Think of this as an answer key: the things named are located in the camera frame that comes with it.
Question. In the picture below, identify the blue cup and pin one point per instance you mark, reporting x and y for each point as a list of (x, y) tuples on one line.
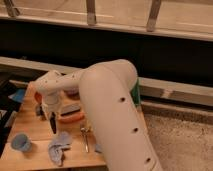
[(21, 142)]

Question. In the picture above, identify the orange bowl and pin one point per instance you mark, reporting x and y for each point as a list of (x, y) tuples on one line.
[(38, 97)]

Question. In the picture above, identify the metal fork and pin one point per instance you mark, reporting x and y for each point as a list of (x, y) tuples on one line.
[(84, 132)]

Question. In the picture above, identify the grey eraser block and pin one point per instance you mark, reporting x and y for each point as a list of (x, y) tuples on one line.
[(69, 109)]

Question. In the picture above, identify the purple bowl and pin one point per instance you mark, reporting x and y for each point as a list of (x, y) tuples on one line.
[(72, 93)]

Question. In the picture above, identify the blue-grey cloth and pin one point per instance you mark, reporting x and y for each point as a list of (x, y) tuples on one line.
[(56, 147)]

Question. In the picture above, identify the black handled brush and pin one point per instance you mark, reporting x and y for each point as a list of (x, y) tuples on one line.
[(51, 118)]

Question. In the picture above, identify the blue sponge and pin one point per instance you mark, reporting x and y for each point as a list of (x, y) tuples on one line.
[(98, 148)]

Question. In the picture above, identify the green plastic tray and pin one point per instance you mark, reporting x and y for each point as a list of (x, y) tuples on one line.
[(135, 94)]

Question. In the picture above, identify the blue object left edge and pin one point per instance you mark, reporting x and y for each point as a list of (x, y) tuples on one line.
[(18, 96)]

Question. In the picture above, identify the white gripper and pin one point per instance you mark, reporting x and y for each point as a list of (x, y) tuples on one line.
[(51, 104)]

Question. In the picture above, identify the orange carrot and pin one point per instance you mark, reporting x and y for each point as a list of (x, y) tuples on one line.
[(72, 118)]

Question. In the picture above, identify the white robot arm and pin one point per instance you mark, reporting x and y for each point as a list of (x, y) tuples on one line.
[(105, 94)]

